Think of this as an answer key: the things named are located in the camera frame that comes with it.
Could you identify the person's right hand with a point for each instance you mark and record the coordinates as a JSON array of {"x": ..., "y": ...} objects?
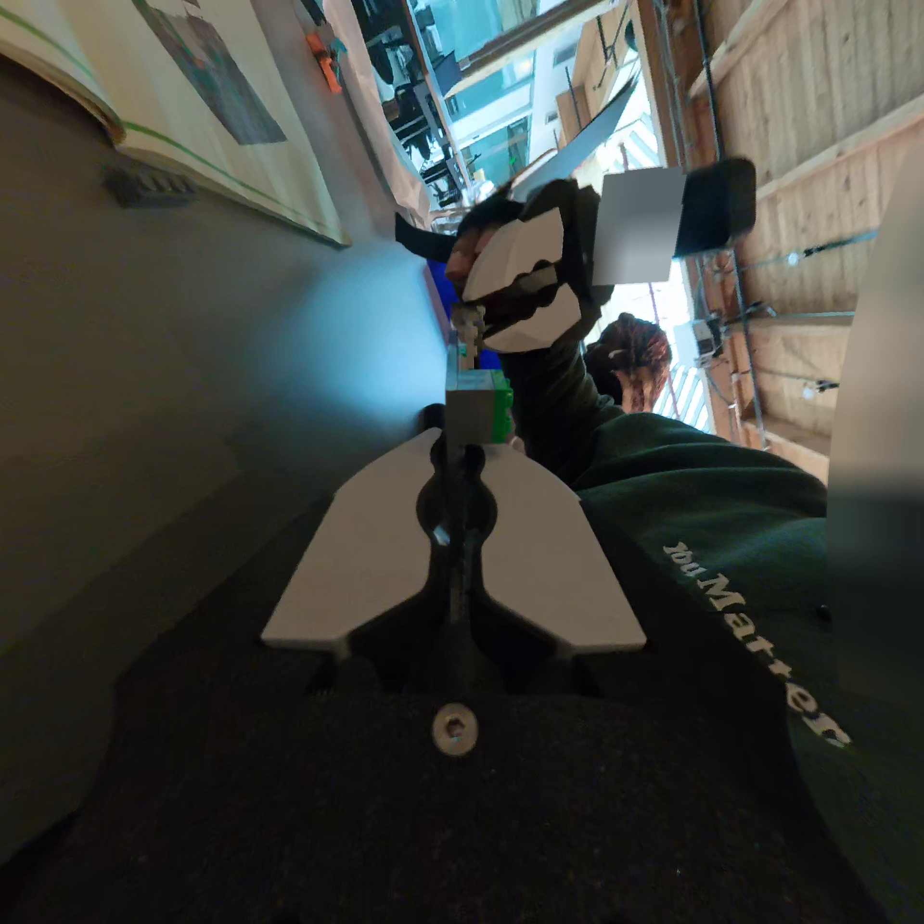
[{"x": 462, "y": 252}]

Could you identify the grey desk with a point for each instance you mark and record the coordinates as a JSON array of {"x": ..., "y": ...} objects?
[{"x": 180, "y": 397}]

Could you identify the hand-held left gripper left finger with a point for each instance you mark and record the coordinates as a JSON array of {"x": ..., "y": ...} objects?
[{"x": 361, "y": 548}]

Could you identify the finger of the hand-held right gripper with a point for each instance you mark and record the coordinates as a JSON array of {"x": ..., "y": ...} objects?
[
  {"x": 538, "y": 325},
  {"x": 516, "y": 249}
]

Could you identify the small dark ridged block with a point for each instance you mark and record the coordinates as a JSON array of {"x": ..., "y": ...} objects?
[{"x": 148, "y": 186}]

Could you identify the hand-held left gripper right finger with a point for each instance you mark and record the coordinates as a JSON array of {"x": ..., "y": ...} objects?
[{"x": 556, "y": 563}]

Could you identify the blue box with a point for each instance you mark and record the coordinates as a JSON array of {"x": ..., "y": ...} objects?
[{"x": 439, "y": 281}]

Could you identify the grey slanted board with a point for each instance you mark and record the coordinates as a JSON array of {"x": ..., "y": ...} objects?
[{"x": 577, "y": 144}]

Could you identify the person's right forearm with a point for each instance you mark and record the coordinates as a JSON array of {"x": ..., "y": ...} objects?
[{"x": 556, "y": 404}]

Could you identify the grey green toy brick model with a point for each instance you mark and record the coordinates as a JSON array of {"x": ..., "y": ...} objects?
[{"x": 473, "y": 411}]

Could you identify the black round object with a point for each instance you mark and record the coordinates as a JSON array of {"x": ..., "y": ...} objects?
[{"x": 433, "y": 416}]

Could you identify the orange teal toy piece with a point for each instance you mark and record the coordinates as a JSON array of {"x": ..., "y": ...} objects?
[{"x": 328, "y": 58}]

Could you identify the open book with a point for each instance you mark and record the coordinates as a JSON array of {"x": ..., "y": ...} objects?
[{"x": 202, "y": 94}]

